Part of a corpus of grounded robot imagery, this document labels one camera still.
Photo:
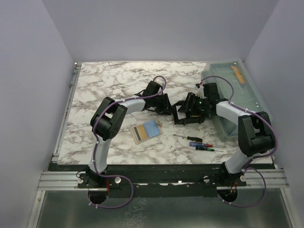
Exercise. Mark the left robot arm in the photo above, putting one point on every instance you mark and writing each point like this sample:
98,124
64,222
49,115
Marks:
108,119

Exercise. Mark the blue green screwdriver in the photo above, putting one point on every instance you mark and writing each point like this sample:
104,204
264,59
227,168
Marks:
206,149

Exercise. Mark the gold VIP card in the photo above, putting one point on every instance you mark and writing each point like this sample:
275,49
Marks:
140,133

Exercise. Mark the aluminium frame rail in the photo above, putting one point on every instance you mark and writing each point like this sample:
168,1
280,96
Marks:
266,178

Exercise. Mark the orange tool in box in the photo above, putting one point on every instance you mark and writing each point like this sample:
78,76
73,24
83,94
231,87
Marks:
238,75

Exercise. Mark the black yellow screwdriver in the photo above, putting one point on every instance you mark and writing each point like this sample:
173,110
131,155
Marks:
194,139

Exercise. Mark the black plastic card tray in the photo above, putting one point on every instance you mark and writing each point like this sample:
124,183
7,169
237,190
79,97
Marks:
186,118

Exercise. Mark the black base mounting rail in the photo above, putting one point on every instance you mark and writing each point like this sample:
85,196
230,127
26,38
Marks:
146,181

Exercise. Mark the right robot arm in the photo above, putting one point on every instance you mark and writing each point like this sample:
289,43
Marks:
255,135

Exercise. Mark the clear plastic storage box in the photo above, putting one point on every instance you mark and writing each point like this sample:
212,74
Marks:
246,96

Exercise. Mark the blue red screwdriver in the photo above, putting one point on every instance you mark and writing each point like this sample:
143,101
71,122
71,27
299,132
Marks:
194,144

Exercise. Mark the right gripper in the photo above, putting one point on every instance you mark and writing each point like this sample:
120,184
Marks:
191,98

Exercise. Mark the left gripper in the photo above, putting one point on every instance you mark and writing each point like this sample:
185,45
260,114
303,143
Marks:
166,109

